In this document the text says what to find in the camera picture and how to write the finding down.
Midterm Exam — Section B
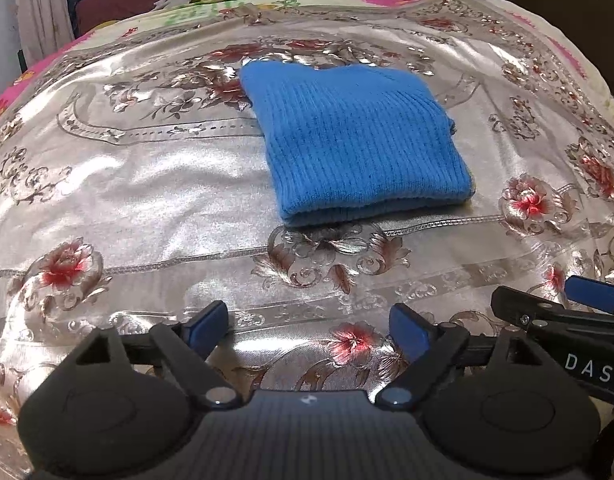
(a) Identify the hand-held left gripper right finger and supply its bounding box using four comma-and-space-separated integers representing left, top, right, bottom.
375, 303, 556, 408

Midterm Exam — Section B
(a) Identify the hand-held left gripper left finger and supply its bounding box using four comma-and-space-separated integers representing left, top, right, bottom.
62, 301, 236, 409

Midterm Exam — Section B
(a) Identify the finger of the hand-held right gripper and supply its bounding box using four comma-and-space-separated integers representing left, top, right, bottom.
566, 275, 614, 316
491, 286, 614, 333

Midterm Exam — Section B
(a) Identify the blue striped knit sweater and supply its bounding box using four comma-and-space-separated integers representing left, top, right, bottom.
238, 61, 476, 229

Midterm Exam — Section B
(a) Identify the silver floral satin bedspread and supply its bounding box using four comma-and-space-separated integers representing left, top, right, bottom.
0, 0, 614, 461

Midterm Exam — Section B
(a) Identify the cream and pink floral quilt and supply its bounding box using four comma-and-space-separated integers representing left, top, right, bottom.
0, 0, 614, 128

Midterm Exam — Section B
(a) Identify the beige curtain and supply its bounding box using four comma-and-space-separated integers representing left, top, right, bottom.
12, 0, 78, 68

